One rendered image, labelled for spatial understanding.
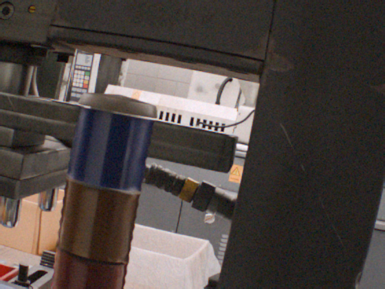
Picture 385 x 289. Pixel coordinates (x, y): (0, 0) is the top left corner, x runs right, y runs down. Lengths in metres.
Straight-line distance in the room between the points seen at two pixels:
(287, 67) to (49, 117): 0.19
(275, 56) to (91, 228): 0.24
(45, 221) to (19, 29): 2.40
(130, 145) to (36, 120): 0.25
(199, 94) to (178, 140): 5.13
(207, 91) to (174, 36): 5.15
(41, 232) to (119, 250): 2.60
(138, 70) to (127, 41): 6.67
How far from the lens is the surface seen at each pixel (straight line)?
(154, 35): 0.55
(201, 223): 5.12
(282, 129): 0.54
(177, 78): 7.08
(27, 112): 0.60
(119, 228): 0.35
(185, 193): 0.69
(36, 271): 0.89
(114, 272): 0.36
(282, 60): 0.54
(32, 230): 2.94
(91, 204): 0.35
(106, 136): 0.34
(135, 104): 0.35
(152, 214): 5.18
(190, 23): 0.55
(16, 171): 0.56
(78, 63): 5.18
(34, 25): 0.60
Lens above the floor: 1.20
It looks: 3 degrees down
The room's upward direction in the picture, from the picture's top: 11 degrees clockwise
